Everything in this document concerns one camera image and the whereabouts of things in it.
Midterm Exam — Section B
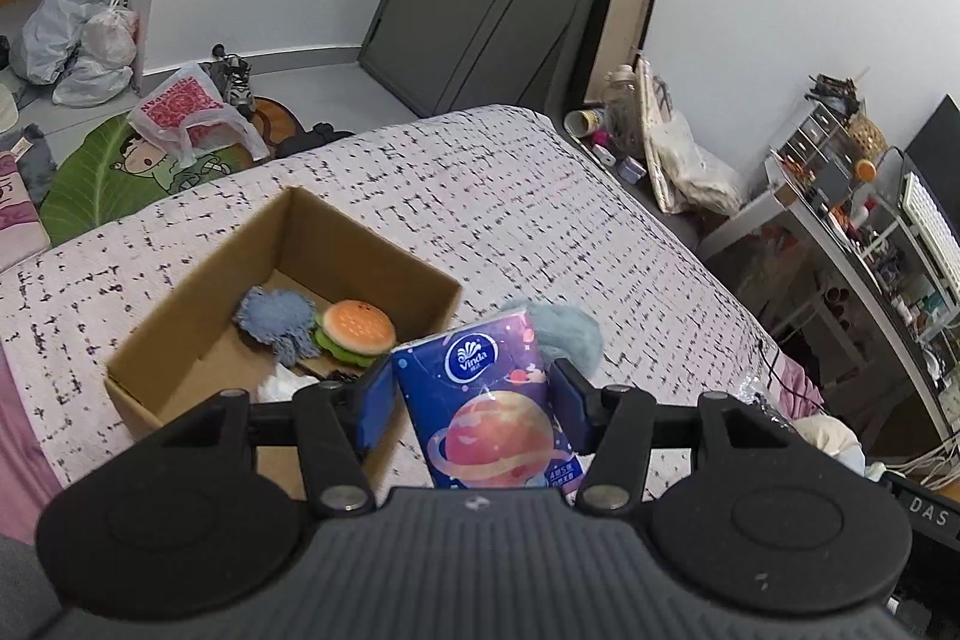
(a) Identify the white desk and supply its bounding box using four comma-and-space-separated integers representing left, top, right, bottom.
696, 151, 960, 440

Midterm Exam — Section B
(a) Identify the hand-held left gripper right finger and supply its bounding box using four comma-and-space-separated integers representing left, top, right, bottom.
550, 358, 782, 513

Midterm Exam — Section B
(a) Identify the clear plastic bottle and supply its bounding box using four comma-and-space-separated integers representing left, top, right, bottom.
604, 65, 640, 148

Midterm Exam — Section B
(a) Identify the blue planet print tissue packet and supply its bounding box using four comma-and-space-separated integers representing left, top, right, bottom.
389, 309, 580, 496

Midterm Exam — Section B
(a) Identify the pink floor mat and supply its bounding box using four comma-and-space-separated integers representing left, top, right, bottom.
0, 151, 51, 271

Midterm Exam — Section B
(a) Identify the black patterned white bedsheet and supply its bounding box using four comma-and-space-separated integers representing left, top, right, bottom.
0, 103, 782, 515

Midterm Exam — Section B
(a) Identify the pair of sneakers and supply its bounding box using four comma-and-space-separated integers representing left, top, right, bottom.
209, 43, 257, 106

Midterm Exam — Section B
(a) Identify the pale plastic bag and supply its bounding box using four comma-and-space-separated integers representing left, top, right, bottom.
52, 55, 136, 109

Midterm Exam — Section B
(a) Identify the blue knitted cloth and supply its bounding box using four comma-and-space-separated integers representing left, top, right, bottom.
233, 287, 320, 363

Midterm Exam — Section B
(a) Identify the white plastic bag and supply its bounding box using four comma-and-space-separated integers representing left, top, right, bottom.
80, 5, 141, 73

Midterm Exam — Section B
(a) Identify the blue fluffy plush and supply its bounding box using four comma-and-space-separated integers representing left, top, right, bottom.
498, 296, 605, 383

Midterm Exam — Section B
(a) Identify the pink bed sheet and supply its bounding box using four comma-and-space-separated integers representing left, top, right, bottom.
0, 347, 827, 507

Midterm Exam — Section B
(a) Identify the black packet in clear wrap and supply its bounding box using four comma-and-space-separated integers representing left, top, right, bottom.
738, 368, 782, 420

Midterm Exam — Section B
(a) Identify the black framed brown board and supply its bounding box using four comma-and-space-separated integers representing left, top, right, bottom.
568, 0, 662, 110

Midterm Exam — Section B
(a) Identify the black monitor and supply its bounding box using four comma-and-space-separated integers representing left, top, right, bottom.
903, 93, 960, 193

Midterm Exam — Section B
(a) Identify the paper cup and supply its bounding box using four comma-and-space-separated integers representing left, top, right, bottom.
563, 107, 605, 139

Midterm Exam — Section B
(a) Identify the grey drawer organiser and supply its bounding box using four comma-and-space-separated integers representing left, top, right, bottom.
778, 98, 854, 200

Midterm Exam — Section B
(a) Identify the green leaf floor mat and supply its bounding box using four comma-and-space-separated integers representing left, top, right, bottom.
40, 95, 261, 248

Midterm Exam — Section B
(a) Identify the black cable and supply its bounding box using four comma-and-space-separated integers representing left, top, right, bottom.
752, 338, 820, 402

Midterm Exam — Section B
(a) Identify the white keyboard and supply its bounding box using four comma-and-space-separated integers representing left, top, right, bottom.
902, 170, 960, 295

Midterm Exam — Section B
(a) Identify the red print plastic bag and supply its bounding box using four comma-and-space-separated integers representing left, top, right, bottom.
127, 62, 269, 169

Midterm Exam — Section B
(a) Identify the white tissue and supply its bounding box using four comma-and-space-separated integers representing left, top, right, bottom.
255, 363, 302, 405

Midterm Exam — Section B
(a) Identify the white cable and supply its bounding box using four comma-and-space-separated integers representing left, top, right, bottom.
862, 436, 960, 485

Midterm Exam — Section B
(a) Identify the brown cardboard box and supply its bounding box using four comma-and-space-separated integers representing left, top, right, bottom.
103, 185, 463, 500

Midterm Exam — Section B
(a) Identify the burger plush toy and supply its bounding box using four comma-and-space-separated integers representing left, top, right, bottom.
313, 298, 398, 366

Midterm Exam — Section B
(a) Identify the large grey plastic bag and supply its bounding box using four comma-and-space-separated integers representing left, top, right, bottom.
18, 0, 122, 87

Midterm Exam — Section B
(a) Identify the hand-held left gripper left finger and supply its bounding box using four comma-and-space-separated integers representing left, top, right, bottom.
139, 358, 395, 516

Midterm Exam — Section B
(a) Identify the cream tote bag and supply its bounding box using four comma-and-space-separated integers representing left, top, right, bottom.
633, 53, 752, 217

